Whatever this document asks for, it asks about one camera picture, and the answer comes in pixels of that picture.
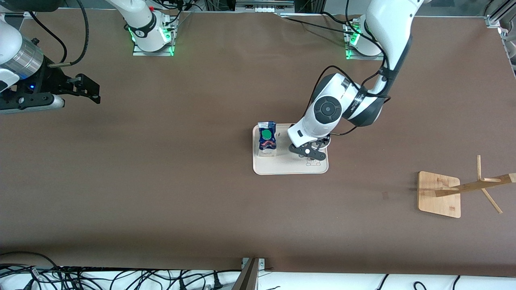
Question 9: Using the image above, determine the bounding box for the grey box at table edge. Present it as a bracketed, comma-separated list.
[236, 0, 295, 13]

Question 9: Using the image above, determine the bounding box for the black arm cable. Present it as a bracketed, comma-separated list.
[24, 0, 90, 68]
[312, 12, 393, 137]

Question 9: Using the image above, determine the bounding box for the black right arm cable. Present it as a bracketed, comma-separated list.
[24, 0, 90, 68]

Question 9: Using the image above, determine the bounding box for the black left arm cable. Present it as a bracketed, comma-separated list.
[312, 12, 393, 137]

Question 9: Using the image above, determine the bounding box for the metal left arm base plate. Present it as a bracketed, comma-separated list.
[344, 22, 389, 61]

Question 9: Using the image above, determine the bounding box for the black floor cable with plug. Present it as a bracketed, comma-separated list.
[208, 269, 242, 290]

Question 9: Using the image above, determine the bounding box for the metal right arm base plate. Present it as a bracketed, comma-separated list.
[132, 16, 178, 57]

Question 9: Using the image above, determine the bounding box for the black cable across table top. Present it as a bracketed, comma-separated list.
[282, 14, 355, 36]

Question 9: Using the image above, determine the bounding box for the blue and white milk carton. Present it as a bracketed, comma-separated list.
[257, 121, 279, 157]

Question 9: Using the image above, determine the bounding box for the cream tray with rabbit print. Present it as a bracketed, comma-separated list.
[252, 123, 329, 176]

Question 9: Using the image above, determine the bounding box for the dark metal beam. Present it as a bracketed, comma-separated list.
[231, 258, 259, 290]

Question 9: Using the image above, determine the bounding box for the wooden cup stand with pegs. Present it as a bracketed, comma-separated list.
[417, 155, 516, 219]

